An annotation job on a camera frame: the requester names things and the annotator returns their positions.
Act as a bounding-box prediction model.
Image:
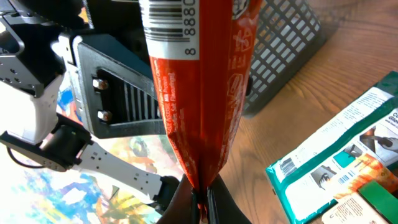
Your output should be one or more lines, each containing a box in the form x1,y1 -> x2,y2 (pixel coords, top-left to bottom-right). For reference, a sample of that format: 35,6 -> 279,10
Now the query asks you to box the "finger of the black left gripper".
73,34 -> 165,139

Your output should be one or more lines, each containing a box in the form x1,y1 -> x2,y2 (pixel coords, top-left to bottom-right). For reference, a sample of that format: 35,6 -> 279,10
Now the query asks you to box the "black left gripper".
1,0 -> 149,96

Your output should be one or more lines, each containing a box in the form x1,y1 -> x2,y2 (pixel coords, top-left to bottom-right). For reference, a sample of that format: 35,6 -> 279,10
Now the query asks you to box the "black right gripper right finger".
206,175 -> 251,224

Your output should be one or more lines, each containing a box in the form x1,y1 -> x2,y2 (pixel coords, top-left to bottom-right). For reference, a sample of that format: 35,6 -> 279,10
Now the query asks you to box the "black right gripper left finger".
157,175 -> 199,224

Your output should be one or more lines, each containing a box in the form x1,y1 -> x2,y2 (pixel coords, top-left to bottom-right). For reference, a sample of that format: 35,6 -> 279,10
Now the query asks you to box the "green white packet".
266,71 -> 397,223

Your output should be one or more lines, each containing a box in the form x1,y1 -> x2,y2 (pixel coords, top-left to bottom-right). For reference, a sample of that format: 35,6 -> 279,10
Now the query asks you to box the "narrow red stick packet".
139,0 -> 264,195

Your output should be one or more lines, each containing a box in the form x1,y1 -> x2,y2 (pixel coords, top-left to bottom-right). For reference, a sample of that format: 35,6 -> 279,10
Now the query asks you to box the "green lid jar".
322,180 -> 398,224

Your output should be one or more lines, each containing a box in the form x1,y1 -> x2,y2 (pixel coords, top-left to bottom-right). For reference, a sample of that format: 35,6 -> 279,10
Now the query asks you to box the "small orange white carton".
327,154 -> 397,200

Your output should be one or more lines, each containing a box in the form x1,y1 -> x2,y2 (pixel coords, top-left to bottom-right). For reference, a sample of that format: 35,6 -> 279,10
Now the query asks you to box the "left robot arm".
1,0 -> 179,212

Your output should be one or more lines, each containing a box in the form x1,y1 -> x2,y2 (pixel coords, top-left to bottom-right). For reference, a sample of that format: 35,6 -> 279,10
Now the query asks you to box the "grey plastic mesh basket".
243,0 -> 326,118

